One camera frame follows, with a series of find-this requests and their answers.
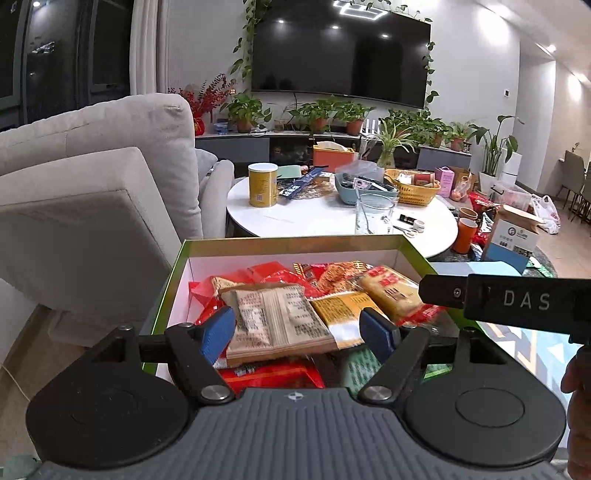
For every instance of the green snack packet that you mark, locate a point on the green snack packet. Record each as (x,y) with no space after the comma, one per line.
(364,369)

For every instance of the blue stick packet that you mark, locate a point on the blue stick packet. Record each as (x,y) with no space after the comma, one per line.
(295,187)

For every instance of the red yellow striped snack bag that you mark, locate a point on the red yellow striped snack bag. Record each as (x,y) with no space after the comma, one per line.
(337,274)

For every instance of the red berry bouquet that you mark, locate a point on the red berry bouquet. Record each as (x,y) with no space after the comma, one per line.
(198,99)

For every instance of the green potted plant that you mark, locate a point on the green potted plant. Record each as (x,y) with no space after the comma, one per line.
(353,115)
(408,124)
(457,136)
(244,110)
(316,113)
(436,131)

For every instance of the red gift bag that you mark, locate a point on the red gift bag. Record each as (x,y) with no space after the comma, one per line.
(480,202)

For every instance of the grey pillow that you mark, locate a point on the grey pillow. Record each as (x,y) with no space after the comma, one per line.
(205,164)

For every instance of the person's right hand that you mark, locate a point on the person's right hand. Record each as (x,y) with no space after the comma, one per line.
(581,415)

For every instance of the white and blue carton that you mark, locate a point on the white and blue carton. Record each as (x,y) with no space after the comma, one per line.
(508,244)

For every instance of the yellow red label snack bag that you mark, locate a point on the yellow red label snack bag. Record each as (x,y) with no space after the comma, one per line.
(388,290)

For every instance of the orange tissue box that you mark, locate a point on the orange tissue box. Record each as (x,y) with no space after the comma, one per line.
(332,161)

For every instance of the white air purifier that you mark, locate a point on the white air purifier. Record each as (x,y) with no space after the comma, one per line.
(512,166)

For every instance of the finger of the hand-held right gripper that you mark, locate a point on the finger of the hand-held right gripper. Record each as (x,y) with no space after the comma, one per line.
(441,290)

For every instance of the beige sofa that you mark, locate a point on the beige sofa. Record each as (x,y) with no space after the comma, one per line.
(92,207)

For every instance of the red crinkly snack bag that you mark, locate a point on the red crinkly snack bag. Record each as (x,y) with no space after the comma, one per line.
(272,272)

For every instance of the wall television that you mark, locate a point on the wall television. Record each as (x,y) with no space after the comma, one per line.
(341,55)

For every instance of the glass pitcher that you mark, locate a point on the glass pitcher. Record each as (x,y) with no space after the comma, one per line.
(374,217)

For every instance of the white plastic bag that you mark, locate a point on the white plastic bag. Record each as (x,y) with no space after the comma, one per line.
(547,214)

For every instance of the sliced bread packet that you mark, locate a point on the sliced bread packet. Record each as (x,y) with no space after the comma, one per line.
(277,318)

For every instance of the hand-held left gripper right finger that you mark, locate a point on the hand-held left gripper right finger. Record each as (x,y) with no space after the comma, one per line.
(376,334)

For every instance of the large leaf potted plant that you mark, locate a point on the large leaf potted plant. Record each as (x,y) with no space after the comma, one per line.
(487,182)

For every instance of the clear storage bin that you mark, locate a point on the clear storage bin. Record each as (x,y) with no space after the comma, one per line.
(515,198)

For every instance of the pink box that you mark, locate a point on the pink box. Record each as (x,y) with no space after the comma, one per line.
(444,180)

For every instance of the white round table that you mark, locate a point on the white round table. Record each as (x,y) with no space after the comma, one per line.
(300,221)

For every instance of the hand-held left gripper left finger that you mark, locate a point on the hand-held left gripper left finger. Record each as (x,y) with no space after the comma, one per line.
(217,334)

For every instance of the scissors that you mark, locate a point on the scissors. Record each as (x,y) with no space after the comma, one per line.
(404,229)

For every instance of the spider plant in vase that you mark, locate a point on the spider plant in vase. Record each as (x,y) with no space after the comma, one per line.
(388,154)

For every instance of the yellow can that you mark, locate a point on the yellow can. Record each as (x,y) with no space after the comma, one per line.
(263,187)

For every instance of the green cardboard box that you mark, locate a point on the green cardboard box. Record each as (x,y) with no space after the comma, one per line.
(277,243)

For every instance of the small yellow snack packet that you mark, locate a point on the small yellow snack packet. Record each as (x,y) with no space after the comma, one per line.
(341,314)

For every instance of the yellow woven basket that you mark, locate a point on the yellow woven basket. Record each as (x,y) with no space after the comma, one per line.
(415,194)

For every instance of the orange cup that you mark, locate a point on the orange cup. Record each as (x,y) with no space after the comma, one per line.
(464,237)

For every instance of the white curtain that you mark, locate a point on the white curtain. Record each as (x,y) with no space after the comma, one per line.
(147,46)

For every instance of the brown paper cup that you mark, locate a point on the brown paper cup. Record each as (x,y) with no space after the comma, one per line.
(467,213)

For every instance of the black framed window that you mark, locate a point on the black framed window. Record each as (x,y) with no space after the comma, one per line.
(55,60)

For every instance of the teal plastic tray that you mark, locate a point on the teal plastic tray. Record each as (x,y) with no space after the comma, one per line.
(346,191)

